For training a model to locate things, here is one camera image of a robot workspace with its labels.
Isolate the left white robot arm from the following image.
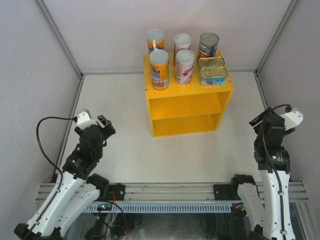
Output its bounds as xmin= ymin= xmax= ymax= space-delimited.
xmin=14 ymin=109 xmax=116 ymax=240

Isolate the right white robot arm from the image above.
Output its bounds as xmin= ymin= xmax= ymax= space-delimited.
xmin=229 ymin=107 xmax=296 ymax=240

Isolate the yellow wooden shelf cabinet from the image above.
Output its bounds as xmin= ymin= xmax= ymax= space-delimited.
xmin=143 ymin=52 xmax=234 ymax=137

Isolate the yellow can with white spoon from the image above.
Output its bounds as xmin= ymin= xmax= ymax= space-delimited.
xmin=148 ymin=49 xmax=169 ymax=91

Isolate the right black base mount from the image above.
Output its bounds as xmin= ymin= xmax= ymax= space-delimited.
xmin=213 ymin=184 xmax=234 ymax=201

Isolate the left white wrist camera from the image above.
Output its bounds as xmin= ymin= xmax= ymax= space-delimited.
xmin=74 ymin=109 xmax=98 ymax=130

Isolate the aluminium frame rail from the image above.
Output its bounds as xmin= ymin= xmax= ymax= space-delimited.
xmin=35 ymin=182 xmax=309 ymax=203

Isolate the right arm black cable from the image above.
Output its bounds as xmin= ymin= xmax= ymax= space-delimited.
xmin=261 ymin=103 xmax=293 ymax=236

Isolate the grey slotted cable duct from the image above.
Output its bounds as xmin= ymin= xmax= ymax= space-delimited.
xmin=83 ymin=202 xmax=245 ymax=214

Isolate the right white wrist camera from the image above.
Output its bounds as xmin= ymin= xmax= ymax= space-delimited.
xmin=280 ymin=107 xmax=304 ymax=131

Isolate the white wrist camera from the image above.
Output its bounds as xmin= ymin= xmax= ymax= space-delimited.
xmin=74 ymin=109 xmax=98 ymax=130
xmin=280 ymin=107 xmax=304 ymax=131

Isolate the blue luncheon meat tin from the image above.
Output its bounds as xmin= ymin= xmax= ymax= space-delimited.
xmin=199 ymin=66 xmax=228 ymax=87
xmin=198 ymin=56 xmax=225 ymax=68

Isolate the white porridge can red label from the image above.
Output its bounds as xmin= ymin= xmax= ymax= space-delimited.
xmin=173 ymin=33 xmax=191 ymax=54

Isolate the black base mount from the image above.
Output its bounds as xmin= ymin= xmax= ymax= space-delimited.
xmin=213 ymin=184 xmax=234 ymax=201
xmin=106 ymin=183 xmax=126 ymax=202

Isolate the dark blue tin can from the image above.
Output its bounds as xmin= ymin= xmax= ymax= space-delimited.
xmin=197 ymin=32 xmax=220 ymax=59

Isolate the orange can with spoon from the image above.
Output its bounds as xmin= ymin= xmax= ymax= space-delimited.
xmin=146 ymin=28 xmax=165 ymax=54

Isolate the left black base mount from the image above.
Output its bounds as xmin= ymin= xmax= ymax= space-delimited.
xmin=106 ymin=183 xmax=126 ymax=202

